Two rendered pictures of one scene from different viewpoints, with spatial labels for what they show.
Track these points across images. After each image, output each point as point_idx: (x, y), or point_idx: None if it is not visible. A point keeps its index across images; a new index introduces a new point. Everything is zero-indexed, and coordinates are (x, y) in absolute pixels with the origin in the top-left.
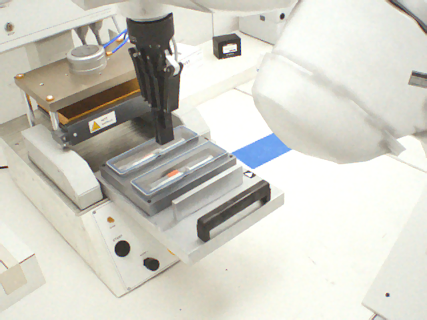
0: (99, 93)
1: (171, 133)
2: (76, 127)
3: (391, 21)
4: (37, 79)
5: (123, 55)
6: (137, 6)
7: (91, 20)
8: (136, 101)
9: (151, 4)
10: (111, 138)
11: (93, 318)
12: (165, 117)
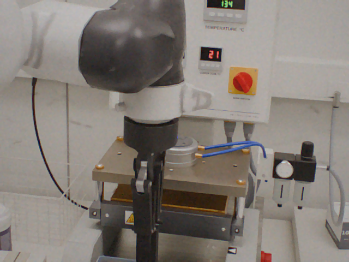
0: (171, 191)
1: (151, 261)
2: (110, 208)
3: None
4: (125, 148)
5: (220, 166)
6: (121, 99)
7: (231, 118)
8: (190, 218)
9: (131, 102)
10: (178, 249)
11: None
12: (141, 238)
